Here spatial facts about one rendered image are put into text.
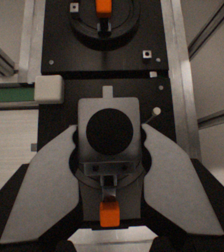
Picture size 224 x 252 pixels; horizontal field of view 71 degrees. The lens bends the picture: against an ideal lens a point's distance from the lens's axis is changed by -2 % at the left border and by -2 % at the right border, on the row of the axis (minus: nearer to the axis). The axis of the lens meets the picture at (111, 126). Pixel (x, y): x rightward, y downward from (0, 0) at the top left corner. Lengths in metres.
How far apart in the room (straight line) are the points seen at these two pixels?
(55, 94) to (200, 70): 0.38
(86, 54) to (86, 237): 0.32
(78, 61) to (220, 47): 0.40
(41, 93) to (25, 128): 0.11
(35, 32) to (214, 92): 0.45
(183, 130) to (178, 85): 0.09
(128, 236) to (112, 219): 0.13
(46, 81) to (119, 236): 0.28
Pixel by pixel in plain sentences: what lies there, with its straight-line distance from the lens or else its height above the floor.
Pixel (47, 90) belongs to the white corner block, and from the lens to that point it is 0.29.
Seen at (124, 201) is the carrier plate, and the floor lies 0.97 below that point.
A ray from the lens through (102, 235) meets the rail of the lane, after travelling 0.31.
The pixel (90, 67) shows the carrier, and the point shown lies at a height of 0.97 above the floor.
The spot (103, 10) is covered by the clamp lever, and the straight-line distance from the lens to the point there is 0.25.
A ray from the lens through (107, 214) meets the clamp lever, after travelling 0.18.
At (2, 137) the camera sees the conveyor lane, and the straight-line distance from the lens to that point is 0.39.
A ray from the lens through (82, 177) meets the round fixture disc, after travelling 0.26.
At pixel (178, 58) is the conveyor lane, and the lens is 0.37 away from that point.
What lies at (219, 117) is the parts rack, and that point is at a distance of 0.33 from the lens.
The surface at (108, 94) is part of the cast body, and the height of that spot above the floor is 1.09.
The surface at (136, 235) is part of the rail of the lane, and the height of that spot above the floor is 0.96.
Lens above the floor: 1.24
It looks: 80 degrees down
